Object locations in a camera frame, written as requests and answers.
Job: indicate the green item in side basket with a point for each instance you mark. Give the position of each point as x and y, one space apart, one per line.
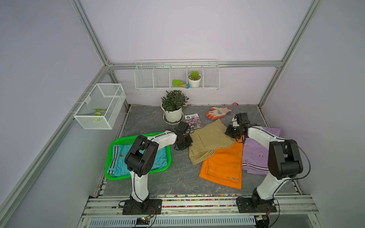
99 115

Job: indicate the flower seed packet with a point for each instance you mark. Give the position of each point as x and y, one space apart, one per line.
193 121

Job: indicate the teal pants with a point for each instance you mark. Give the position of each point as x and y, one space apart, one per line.
118 169

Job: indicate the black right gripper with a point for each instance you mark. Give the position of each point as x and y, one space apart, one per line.
228 131

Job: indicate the small potted succulent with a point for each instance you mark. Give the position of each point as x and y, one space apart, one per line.
194 79

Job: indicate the khaki pants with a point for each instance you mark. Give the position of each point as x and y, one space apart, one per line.
207 140

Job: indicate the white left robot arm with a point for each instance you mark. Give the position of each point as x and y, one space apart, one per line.
142 154

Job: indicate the orange pants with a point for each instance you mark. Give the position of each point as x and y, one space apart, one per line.
224 167

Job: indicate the aluminium front rail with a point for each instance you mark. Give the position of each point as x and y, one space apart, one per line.
202 211

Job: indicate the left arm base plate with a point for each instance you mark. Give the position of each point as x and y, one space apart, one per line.
150 207

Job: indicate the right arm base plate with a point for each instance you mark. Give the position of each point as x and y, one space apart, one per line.
256 205

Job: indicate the large potted green plant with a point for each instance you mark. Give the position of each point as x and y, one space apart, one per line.
172 105

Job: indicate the red and white work glove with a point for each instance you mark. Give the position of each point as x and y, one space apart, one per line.
217 113

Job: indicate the green plastic basket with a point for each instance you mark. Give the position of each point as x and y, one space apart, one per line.
124 141

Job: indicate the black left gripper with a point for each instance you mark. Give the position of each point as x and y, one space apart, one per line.
189 140

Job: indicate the white wire wall shelf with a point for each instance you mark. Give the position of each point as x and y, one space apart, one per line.
154 75

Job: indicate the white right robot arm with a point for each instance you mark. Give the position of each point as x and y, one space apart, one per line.
284 163

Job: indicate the purple folded garment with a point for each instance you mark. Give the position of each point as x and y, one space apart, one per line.
256 149

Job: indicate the white wire side basket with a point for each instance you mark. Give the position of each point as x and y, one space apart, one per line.
103 96

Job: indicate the green toy on shelf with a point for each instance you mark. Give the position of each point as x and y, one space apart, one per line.
178 83

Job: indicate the aluminium corner frame post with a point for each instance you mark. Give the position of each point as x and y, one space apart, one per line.
290 50

